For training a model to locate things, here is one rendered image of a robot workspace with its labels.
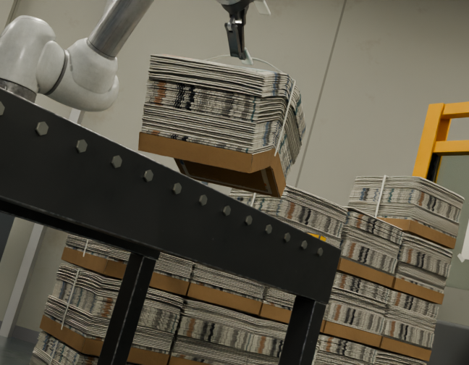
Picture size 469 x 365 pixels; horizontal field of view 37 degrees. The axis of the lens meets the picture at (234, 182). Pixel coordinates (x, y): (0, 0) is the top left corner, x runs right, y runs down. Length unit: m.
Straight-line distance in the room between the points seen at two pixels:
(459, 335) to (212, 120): 2.08
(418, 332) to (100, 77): 1.58
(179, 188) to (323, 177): 3.71
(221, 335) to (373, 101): 2.93
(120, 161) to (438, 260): 2.10
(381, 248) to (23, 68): 1.44
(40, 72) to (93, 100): 0.19
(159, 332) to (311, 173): 2.74
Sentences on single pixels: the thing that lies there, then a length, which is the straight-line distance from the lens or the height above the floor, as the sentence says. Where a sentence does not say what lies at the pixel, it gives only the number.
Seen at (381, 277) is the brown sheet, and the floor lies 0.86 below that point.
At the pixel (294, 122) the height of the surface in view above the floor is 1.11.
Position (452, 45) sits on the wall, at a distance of 5.14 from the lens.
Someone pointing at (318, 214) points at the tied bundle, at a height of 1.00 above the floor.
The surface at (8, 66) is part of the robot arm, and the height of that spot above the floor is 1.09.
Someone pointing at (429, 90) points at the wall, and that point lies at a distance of 4.99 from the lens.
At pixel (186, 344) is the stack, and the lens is 2.22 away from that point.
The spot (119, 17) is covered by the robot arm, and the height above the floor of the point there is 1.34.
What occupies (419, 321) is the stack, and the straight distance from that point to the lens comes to 2.88.
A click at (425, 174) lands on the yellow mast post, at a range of 3.55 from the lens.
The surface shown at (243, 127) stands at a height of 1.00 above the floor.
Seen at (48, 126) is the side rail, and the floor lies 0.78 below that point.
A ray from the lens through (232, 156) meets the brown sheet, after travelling 1.54.
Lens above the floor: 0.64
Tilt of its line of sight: 9 degrees up
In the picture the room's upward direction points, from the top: 16 degrees clockwise
